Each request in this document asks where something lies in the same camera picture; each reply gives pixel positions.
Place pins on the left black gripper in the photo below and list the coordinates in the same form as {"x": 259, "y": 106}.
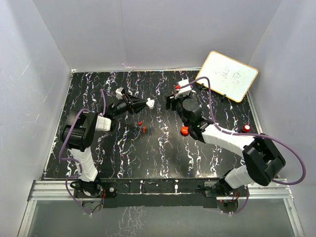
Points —
{"x": 134, "y": 104}

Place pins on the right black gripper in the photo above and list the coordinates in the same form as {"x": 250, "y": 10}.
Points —
{"x": 171, "y": 102}

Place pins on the white earbud charging case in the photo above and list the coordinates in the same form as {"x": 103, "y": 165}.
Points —
{"x": 150, "y": 103}

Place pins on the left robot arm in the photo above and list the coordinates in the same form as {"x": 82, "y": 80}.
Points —
{"x": 78, "y": 133}

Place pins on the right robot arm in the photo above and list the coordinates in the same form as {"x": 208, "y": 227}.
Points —
{"x": 263, "y": 161}

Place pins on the red ball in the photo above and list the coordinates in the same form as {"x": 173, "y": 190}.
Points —
{"x": 184, "y": 131}

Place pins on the small whiteboard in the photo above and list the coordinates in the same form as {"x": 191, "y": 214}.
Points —
{"x": 227, "y": 76}

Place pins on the red emergency stop button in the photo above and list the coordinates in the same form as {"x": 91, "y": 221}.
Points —
{"x": 245, "y": 129}

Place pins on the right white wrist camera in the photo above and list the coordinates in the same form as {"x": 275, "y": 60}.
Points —
{"x": 182, "y": 88}

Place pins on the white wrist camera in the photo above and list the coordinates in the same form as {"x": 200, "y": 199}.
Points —
{"x": 120, "y": 93}
{"x": 182, "y": 88}

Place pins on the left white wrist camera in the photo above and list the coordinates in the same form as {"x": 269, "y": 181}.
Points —
{"x": 120, "y": 93}

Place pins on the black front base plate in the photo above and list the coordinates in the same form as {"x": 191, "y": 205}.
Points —
{"x": 161, "y": 192}

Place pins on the aluminium frame rail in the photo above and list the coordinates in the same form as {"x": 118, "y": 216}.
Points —
{"x": 267, "y": 212}

